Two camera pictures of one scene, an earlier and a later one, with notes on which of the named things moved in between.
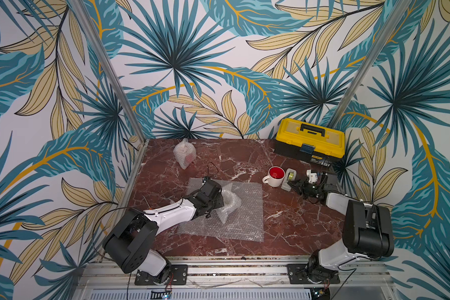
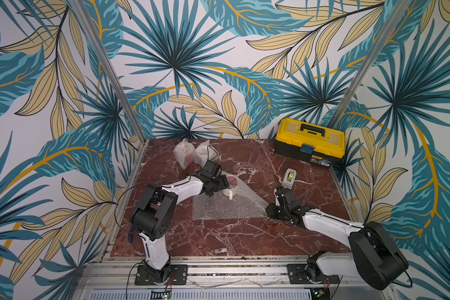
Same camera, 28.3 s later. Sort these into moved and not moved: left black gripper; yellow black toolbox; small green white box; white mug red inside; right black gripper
Moved: left black gripper; right black gripper; white mug red inside
Not moved: yellow black toolbox; small green white box
